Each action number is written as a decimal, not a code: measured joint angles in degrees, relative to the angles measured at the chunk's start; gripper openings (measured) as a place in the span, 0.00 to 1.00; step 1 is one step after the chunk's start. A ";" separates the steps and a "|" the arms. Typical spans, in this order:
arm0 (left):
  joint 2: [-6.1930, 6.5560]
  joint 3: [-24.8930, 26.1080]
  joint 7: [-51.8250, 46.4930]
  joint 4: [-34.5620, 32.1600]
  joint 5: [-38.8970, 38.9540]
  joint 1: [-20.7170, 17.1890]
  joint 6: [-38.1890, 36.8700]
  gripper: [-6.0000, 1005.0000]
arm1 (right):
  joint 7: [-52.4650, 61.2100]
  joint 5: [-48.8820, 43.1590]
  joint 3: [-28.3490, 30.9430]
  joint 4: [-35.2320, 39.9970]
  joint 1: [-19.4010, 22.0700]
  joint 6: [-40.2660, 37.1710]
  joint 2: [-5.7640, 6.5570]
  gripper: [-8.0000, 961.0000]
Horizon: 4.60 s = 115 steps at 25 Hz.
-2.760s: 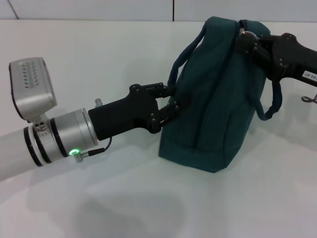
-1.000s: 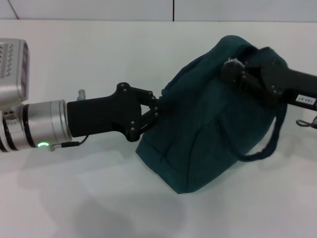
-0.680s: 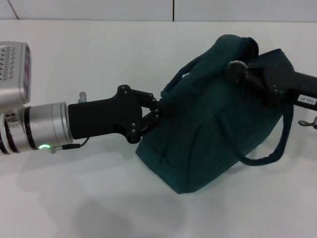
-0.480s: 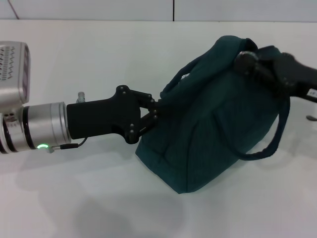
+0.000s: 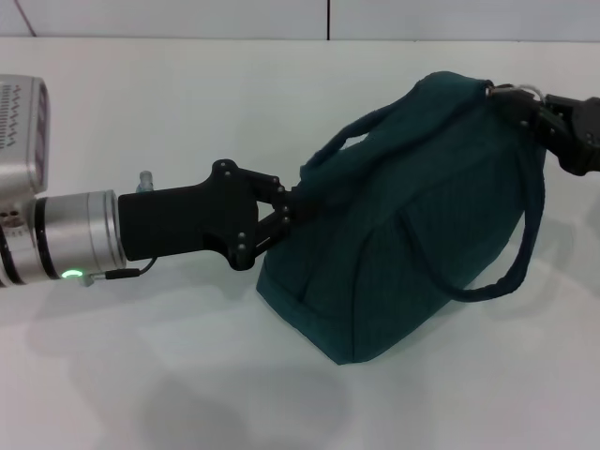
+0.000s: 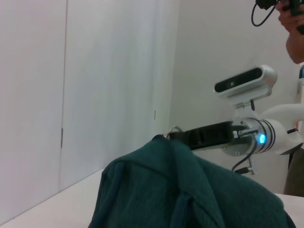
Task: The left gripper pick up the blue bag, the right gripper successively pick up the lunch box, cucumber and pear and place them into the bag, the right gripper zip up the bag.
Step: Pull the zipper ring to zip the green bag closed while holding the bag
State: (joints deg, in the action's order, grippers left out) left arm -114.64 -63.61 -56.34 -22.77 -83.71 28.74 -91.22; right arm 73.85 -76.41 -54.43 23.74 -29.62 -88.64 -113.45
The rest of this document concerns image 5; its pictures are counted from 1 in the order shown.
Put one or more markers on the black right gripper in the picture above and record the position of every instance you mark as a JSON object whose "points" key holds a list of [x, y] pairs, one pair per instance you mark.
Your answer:
{"points": [[588, 136]]}

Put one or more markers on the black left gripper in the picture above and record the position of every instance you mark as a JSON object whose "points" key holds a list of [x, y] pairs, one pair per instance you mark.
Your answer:
{"points": [[187, 220]]}

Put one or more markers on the teal fabric zipper bag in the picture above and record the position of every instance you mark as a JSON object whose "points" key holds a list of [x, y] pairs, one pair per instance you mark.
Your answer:
{"points": [[398, 225]]}

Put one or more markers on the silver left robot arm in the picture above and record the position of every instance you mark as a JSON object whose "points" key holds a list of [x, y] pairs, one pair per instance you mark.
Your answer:
{"points": [[65, 234]]}

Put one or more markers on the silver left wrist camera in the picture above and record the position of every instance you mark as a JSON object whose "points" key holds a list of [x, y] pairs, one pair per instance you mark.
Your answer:
{"points": [[21, 131]]}

